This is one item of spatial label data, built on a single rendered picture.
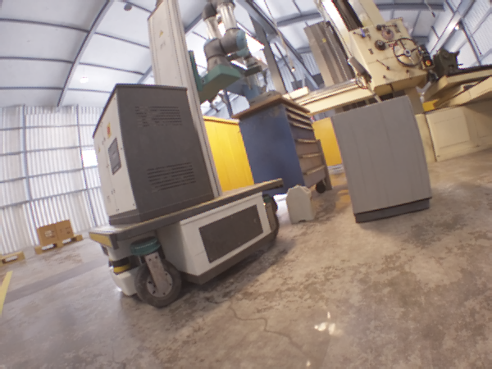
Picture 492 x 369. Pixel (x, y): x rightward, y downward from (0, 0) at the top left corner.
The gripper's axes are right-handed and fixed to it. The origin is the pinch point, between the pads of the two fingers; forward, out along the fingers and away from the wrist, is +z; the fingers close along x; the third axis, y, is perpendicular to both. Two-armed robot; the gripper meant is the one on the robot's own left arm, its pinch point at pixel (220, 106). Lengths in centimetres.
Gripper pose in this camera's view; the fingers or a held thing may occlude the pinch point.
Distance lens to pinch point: 187.2
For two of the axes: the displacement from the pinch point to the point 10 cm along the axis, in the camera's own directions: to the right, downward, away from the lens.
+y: 5.3, -5.7, 6.3
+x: -6.0, 2.7, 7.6
